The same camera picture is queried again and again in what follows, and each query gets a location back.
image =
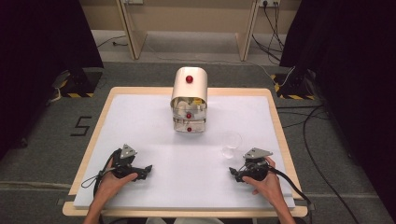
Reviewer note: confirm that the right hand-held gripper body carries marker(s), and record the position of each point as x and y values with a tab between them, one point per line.
257	168

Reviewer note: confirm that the black curtain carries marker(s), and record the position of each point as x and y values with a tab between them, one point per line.
37	62
358	77

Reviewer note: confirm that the person's light clothing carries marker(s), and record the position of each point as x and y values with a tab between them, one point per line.
186	221

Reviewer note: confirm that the black stand base striped tape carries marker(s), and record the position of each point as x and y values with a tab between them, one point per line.
295	87
81	84

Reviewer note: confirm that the person's left hand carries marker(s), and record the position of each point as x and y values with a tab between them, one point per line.
109	186

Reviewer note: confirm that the person's right hand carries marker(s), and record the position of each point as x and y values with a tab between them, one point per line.
269	186

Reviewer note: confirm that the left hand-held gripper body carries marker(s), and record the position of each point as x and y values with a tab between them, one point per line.
123	163

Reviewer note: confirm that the white socket with plugs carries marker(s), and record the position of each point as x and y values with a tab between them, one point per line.
269	2

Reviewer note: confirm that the clear plastic cup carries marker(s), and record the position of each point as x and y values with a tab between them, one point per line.
232	144

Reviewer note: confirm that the light wooden desk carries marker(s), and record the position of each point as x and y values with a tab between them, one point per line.
134	40

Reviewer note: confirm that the white table mat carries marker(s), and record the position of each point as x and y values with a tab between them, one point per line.
186	174

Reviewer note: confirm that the light wooden table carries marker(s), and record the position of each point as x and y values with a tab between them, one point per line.
93	124

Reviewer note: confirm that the white wall socket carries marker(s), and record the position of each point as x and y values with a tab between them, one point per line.
133	1

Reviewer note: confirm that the cream mini drawer cabinet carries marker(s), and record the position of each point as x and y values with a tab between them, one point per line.
189	93

